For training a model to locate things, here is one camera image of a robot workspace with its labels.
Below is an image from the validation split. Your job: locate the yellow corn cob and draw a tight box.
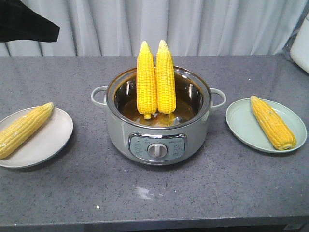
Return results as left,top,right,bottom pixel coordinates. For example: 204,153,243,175
250,96,296,151
136,41,157,120
155,40,176,114
0,102,54,159

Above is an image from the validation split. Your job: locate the white blender with clear jar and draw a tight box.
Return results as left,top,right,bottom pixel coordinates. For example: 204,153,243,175
290,15,309,73

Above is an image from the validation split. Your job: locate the white pleated curtain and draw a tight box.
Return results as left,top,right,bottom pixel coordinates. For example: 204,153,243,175
0,0,309,56

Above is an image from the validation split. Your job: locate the white ceramic plate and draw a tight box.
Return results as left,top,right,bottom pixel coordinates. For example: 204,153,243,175
0,108,73,169

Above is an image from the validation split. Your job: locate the light green plate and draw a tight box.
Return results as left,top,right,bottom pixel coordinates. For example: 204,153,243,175
225,98,308,154

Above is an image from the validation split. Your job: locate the grey-green electric cooking pot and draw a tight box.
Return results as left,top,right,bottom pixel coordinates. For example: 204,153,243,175
91,67,226,165

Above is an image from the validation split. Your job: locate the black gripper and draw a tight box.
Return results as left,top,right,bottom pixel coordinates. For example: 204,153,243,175
0,0,60,43

